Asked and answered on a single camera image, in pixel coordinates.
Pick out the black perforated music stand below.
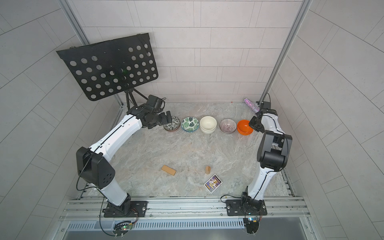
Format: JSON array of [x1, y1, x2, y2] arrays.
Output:
[[57, 33, 159, 101]]

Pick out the left green circuit board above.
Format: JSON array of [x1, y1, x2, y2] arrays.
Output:
[[113, 221, 134, 236]]

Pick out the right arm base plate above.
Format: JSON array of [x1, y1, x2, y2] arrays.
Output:
[[225, 199, 268, 218]]

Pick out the purple glitter tube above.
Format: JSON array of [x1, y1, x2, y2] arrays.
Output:
[[244, 98, 260, 113]]

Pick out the cream bowl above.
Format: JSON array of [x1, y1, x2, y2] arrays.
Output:
[[200, 116, 217, 131], [200, 128, 216, 134]]

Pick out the wooden rectangular block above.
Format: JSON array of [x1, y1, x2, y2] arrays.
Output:
[[161, 165, 177, 176]]

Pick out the aluminium mounting rail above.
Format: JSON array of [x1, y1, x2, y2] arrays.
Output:
[[59, 197, 310, 221]]

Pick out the green circuit board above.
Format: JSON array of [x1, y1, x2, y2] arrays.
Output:
[[243, 217, 260, 235], [113, 221, 134, 236]]

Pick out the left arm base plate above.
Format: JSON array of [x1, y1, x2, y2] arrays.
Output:
[[102, 201, 149, 218]]

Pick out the orange bowl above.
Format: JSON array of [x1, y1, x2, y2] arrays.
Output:
[[237, 129, 254, 136], [237, 120, 252, 132]]

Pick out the purple striped bowl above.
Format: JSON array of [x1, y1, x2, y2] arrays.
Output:
[[220, 119, 237, 134]]

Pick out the purple playing card box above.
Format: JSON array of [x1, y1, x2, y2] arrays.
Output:
[[204, 175, 223, 194]]

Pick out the black white patterned bowl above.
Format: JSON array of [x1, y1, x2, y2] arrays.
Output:
[[164, 116, 181, 132]]

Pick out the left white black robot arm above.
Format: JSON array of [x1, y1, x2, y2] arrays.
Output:
[[76, 95, 172, 212]]

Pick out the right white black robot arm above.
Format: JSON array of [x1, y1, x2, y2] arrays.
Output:
[[247, 102, 293, 204]]

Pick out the right green circuit board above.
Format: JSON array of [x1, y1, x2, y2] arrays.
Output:
[[243, 217, 260, 235]]

